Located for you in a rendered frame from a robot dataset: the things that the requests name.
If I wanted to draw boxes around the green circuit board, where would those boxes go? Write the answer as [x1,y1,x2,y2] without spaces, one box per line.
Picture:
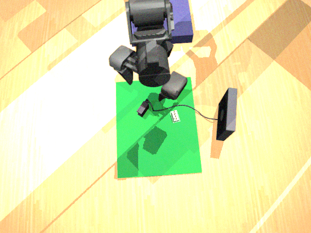
[116,77,202,178]

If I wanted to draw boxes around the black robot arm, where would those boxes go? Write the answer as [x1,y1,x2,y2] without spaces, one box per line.
[125,0,174,87]

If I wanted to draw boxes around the black cable with plug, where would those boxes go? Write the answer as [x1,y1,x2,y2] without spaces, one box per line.
[137,99,218,120]

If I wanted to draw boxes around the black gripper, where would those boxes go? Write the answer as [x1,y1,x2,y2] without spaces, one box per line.
[109,45,188,101]

